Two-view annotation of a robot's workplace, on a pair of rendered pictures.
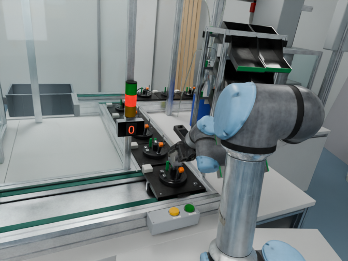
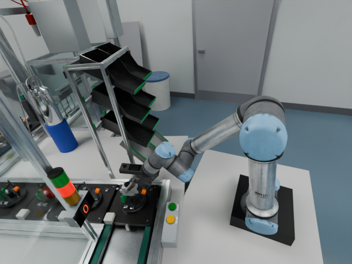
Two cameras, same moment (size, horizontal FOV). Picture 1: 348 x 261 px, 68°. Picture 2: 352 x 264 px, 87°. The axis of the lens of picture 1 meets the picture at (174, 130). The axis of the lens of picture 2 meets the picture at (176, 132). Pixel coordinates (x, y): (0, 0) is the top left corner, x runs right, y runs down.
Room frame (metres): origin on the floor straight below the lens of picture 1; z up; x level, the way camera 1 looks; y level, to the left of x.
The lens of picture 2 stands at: (0.47, 0.34, 1.85)
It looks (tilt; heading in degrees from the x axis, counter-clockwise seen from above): 35 degrees down; 305
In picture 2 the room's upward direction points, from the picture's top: 6 degrees counter-clockwise
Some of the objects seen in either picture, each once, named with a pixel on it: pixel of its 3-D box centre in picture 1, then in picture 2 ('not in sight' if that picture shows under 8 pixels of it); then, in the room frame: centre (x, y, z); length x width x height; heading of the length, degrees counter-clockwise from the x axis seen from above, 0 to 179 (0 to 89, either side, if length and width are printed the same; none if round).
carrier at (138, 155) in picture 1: (155, 146); (87, 196); (1.29, 0.09, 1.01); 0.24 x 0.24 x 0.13; 26
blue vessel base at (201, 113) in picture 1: (200, 111); (62, 135); (2.04, -0.20, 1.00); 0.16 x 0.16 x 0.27
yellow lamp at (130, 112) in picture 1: (130, 110); (70, 196); (1.08, 0.20, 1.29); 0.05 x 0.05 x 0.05
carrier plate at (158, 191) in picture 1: (172, 179); (133, 202); (1.06, -0.02, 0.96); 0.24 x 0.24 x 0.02; 26
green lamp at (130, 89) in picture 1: (131, 88); (58, 178); (1.08, 0.20, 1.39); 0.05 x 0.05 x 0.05
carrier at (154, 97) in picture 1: (144, 91); not in sight; (2.38, 0.32, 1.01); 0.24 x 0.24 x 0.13; 26
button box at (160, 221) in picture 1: (173, 217); (171, 222); (0.83, -0.04, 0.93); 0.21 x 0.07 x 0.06; 116
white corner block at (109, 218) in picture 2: (147, 170); (109, 218); (1.10, 0.11, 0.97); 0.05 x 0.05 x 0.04; 26
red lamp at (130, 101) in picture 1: (130, 99); (65, 187); (1.08, 0.20, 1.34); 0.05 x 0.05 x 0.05
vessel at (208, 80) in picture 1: (206, 72); (43, 100); (2.04, -0.20, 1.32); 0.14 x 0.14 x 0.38
